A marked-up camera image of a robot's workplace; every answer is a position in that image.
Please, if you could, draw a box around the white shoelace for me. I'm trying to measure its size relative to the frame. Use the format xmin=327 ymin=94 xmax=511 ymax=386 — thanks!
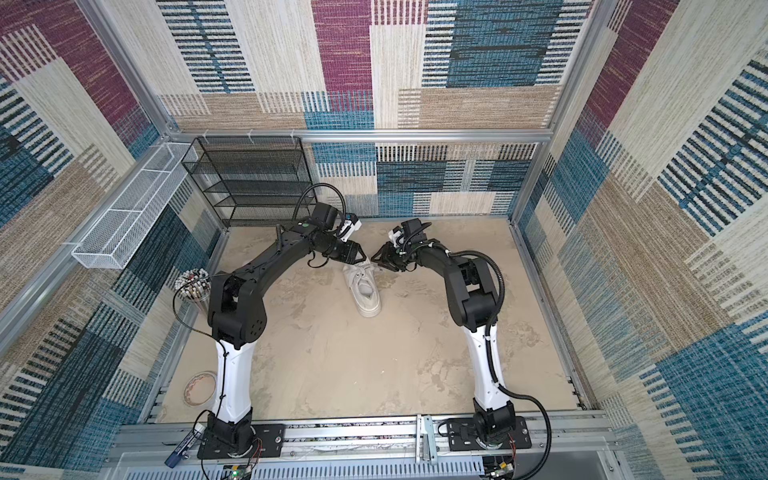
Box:
xmin=344 ymin=262 xmax=377 ymax=296

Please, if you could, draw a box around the white sneaker shoe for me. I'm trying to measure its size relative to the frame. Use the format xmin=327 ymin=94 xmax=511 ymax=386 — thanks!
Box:
xmin=343 ymin=260 xmax=381 ymax=318

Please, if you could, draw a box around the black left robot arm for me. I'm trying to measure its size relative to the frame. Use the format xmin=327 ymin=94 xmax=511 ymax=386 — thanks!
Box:
xmin=198 ymin=203 xmax=366 ymax=459

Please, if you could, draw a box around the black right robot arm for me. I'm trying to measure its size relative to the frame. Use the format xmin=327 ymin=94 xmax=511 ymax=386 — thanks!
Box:
xmin=372 ymin=218 xmax=515 ymax=447

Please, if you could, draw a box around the black mesh shelf rack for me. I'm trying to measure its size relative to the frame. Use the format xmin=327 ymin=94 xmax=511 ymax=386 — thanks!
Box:
xmin=181 ymin=136 xmax=314 ymax=227

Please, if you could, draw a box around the clear cup of pencils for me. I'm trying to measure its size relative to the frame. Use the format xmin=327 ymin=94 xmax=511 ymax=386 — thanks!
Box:
xmin=173 ymin=268 xmax=211 ymax=314

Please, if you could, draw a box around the clear tape roll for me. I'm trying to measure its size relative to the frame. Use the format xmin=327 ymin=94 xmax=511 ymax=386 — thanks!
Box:
xmin=182 ymin=371 xmax=216 ymax=407

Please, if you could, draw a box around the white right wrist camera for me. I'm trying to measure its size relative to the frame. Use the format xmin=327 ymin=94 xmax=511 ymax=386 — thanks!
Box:
xmin=388 ymin=224 xmax=412 ymax=249

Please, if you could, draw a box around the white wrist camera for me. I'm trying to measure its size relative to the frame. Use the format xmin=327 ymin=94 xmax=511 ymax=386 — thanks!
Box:
xmin=338 ymin=214 xmax=362 ymax=242
xmin=388 ymin=224 xmax=412 ymax=249

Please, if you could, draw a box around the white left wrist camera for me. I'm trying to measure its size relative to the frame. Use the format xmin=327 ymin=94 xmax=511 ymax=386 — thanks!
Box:
xmin=338 ymin=214 xmax=362 ymax=242

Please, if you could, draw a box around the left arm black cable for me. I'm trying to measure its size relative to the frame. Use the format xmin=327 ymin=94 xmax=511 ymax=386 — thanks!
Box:
xmin=171 ymin=182 xmax=361 ymax=480

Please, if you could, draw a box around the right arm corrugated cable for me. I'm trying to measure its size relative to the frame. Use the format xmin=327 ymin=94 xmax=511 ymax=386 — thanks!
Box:
xmin=401 ymin=218 xmax=553 ymax=480

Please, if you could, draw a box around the white wire mesh tray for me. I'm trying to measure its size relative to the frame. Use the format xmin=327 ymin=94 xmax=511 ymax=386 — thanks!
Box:
xmin=72 ymin=142 xmax=189 ymax=270

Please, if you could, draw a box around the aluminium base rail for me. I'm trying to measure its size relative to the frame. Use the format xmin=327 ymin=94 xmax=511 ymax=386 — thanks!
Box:
xmin=99 ymin=411 xmax=633 ymax=479

